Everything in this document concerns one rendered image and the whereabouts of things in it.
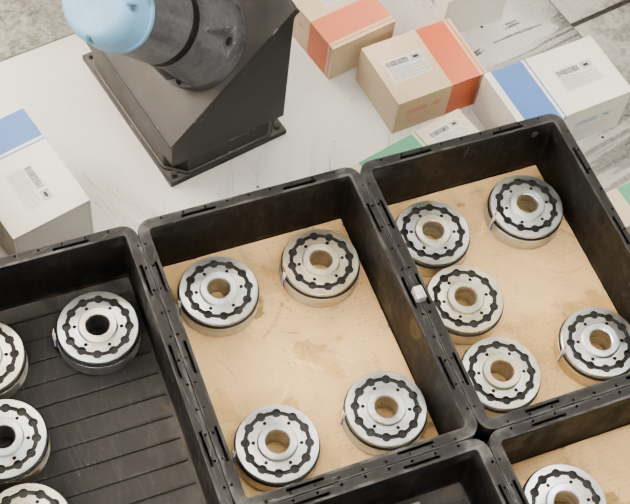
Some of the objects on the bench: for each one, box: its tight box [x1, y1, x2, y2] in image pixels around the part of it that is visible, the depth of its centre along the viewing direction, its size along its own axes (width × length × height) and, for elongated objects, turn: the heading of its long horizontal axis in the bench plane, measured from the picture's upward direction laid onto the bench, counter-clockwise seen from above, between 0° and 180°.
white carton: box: [0, 103, 94, 255], centre depth 179 cm, size 20×12×9 cm, turn 33°
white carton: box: [472, 36, 630, 141], centre depth 196 cm, size 20×12×9 cm, turn 114°
